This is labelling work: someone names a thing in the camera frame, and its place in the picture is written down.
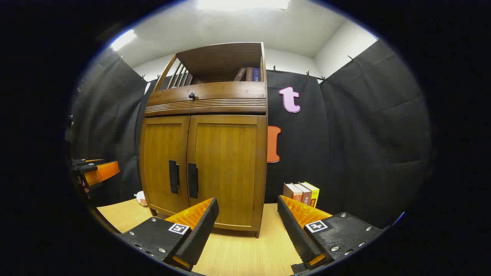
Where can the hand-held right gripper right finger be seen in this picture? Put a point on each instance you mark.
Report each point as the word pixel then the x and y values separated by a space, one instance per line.
pixel 297 234

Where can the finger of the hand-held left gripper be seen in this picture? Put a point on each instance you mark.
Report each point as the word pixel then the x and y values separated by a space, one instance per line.
pixel 89 161
pixel 103 171

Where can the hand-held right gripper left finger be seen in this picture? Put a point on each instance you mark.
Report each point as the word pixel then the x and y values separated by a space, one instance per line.
pixel 201 234

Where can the wooden cabinet door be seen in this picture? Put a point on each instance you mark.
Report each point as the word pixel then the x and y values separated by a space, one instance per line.
pixel 161 161
pixel 226 165

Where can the wooden double-door shoe cabinet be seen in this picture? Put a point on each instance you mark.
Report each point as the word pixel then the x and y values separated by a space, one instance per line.
pixel 218 57

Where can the white and orange book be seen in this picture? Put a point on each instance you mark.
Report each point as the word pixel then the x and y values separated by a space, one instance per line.
pixel 291 193

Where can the yellow book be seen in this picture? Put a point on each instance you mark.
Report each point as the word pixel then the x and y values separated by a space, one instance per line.
pixel 313 195

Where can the small white container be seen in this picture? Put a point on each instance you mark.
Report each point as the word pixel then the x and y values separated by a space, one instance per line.
pixel 141 198

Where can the black backdrop cloth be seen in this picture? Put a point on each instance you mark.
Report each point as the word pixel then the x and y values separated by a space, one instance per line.
pixel 345 153

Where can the small ceiling light panel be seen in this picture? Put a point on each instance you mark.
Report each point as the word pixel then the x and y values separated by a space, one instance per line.
pixel 123 39

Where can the wooden drawer with black knob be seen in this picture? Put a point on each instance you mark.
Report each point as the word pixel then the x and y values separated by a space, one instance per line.
pixel 230 91

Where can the grey-brown shelf book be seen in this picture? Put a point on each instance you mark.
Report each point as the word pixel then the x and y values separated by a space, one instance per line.
pixel 240 74

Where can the blue shelf book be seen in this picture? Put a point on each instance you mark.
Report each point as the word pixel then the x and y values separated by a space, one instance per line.
pixel 256 74

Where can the large ceiling light panel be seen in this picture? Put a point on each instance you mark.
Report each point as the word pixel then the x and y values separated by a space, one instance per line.
pixel 241 4

